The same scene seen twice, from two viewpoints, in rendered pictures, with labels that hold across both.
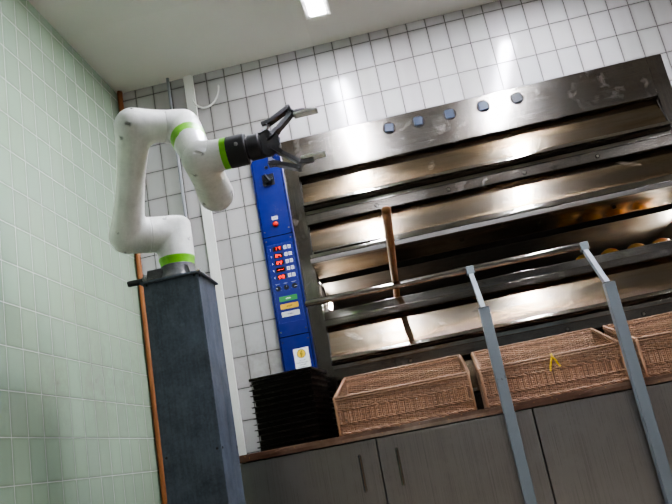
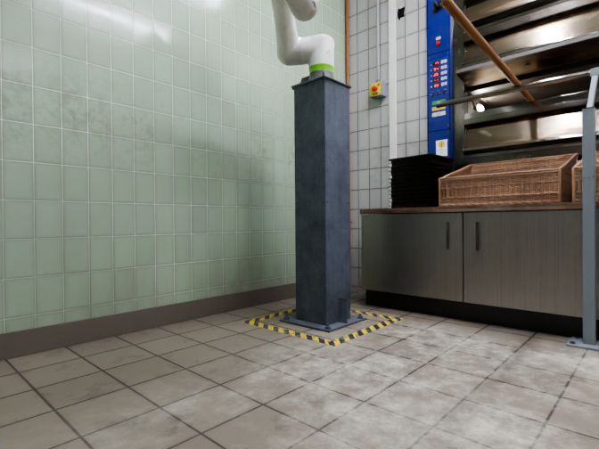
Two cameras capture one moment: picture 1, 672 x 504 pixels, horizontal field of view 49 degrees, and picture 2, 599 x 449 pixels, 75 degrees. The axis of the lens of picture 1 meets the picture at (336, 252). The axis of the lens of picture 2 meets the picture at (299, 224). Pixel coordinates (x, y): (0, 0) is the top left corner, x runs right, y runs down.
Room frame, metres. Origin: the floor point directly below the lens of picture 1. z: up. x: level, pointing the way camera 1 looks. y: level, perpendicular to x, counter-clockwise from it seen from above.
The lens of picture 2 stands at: (0.86, -0.54, 0.51)
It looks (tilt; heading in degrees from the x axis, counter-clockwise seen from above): 0 degrees down; 37
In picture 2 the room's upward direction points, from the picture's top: straight up
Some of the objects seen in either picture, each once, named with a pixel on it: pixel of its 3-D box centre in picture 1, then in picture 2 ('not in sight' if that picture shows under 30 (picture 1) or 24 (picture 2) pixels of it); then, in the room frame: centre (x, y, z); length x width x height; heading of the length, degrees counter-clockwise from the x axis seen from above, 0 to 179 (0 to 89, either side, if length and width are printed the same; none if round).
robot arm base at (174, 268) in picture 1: (164, 277); (313, 82); (2.54, 0.63, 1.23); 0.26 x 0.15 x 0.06; 85
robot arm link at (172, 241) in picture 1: (171, 242); (318, 55); (2.53, 0.58, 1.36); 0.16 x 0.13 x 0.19; 117
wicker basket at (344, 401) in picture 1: (404, 392); (507, 180); (3.17, -0.17, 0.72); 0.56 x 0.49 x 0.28; 84
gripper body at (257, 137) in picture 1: (264, 144); not in sight; (1.92, 0.14, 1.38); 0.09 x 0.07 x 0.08; 85
